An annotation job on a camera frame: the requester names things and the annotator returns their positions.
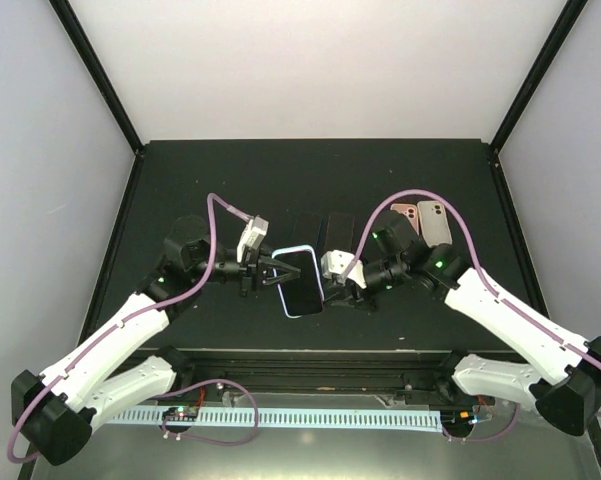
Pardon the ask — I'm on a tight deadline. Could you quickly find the left black frame post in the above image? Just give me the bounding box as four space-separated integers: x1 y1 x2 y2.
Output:
49 0 144 155

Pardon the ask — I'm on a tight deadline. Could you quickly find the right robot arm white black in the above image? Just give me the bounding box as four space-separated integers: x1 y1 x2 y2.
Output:
321 211 601 436

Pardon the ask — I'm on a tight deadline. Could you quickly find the purple phone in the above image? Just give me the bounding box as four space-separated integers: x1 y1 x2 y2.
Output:
323 212 355 253

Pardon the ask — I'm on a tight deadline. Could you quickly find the black aluminium rail base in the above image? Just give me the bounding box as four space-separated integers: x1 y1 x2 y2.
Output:
54 347 601 401

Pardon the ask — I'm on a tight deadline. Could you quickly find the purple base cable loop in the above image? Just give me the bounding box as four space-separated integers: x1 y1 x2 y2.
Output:
159 378 259 446

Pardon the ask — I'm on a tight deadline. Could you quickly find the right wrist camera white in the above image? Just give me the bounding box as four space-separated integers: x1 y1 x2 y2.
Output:
321 250 367 289

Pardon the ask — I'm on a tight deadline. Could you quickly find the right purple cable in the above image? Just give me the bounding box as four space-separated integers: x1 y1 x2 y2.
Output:
340 188 601 418

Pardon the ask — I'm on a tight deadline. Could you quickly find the small circuit board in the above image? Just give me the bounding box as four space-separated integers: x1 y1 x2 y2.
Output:
162 406 199 423

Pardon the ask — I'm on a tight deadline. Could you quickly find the blue phone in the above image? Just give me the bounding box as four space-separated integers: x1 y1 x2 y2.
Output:
291 212 322 249

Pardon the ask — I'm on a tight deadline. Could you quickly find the black frame post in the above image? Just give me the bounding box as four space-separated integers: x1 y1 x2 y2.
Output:
490 0 588 154
49 0 144 155

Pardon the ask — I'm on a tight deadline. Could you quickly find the pink phone case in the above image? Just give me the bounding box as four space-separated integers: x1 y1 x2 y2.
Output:
390 203 420 234

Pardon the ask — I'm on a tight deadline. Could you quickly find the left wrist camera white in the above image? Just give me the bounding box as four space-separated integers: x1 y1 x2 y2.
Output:
236 216 269 263

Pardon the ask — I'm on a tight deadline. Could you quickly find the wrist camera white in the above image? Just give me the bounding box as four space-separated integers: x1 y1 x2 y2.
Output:
321 250 367 289
236 216 269 263

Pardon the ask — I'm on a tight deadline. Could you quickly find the blue phone case with phone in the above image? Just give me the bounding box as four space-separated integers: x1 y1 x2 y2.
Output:
270 244 326 319

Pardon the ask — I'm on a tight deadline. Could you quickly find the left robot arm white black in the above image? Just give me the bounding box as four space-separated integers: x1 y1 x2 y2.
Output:
7 214 301 466

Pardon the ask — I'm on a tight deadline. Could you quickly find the white slotted cable duct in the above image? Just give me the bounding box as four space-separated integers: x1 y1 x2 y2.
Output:
109 405 443 433

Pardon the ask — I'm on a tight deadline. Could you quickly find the right black frame post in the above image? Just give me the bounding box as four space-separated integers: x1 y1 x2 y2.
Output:
490 0 588 154

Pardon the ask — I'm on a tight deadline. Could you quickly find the beige phone case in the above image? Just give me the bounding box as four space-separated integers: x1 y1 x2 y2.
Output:
416 200 453 248

